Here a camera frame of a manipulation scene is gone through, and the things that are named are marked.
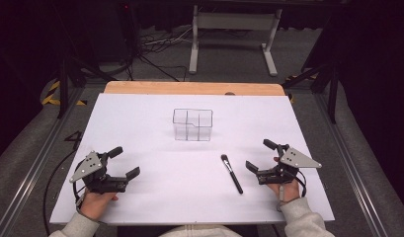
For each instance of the aluminium floor rail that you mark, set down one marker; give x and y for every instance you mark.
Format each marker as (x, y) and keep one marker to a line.
(351, 164)
(31, 171)

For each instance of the white table mat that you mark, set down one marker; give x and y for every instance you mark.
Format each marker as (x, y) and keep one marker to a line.
(176, 184)

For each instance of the black triangular bracket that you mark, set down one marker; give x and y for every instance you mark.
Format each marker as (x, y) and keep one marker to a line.
(75, 138)

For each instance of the dark computer tower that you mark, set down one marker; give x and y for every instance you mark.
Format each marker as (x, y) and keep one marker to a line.
(128, 29)

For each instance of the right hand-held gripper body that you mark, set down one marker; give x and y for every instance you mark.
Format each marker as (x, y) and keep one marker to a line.
(296, 159)

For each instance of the person's torso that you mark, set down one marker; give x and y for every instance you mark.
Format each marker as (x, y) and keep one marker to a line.
(199, 231)

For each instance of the white metal stand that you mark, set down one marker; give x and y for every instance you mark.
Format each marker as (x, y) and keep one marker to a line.
(232, 21)

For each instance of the wooden table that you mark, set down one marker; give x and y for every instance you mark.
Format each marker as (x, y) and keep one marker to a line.
(189, 88)

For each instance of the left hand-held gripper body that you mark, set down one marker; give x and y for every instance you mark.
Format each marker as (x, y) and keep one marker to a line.
(97, 179)

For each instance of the clear plastic organizer box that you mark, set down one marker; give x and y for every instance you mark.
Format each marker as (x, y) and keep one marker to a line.
(192, 124)

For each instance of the yellow black floor tape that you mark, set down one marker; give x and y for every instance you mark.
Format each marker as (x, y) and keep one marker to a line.
(53, 95)
(300, 77)

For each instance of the black makeup brush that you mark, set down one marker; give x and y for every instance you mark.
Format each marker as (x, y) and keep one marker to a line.
(232, 174)

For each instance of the person's left hand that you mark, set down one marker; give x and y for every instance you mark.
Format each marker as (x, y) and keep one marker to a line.
(96, 204)

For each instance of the person's right hand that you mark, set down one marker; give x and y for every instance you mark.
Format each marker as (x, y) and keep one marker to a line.
(288, 192)

